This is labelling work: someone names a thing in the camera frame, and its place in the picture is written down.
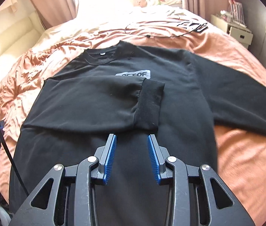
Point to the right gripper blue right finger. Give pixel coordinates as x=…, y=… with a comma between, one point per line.
x=158, y=154

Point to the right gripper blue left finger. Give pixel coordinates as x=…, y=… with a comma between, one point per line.
x=101, y=174

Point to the black long-sleeve sweatshirt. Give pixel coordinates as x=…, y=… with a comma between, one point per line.
x=133, y=91

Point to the rust orange bed blanket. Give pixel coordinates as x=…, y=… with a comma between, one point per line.
x=241, y=154

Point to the cream padded headboard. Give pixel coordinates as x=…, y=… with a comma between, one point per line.
x=20, y=37

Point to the cream bed sheet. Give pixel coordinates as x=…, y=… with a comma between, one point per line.
x=100, y=21

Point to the small black device on bed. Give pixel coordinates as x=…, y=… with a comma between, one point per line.
x=194, y=26

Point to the pink curtain left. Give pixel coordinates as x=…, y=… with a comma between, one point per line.
x=55, y=12

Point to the white bedside cabinet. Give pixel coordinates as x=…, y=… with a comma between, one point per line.
x=240, y=33

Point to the patterned pillow with bear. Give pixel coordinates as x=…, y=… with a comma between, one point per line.
x=147, y=3

